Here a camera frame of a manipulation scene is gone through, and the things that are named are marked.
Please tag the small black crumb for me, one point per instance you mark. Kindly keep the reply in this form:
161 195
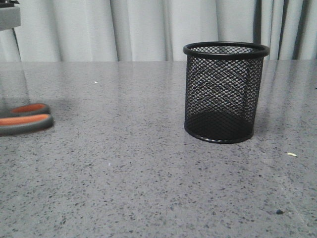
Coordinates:
279 212

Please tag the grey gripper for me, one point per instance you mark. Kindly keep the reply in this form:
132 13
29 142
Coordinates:
10 16

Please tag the grey orange handled scissors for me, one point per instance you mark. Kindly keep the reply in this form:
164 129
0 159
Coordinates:
25 119

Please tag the white pleated curtain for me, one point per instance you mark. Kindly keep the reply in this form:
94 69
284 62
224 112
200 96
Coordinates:
155 30

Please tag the black mesh pen bucket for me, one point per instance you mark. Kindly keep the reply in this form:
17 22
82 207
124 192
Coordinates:
222 89

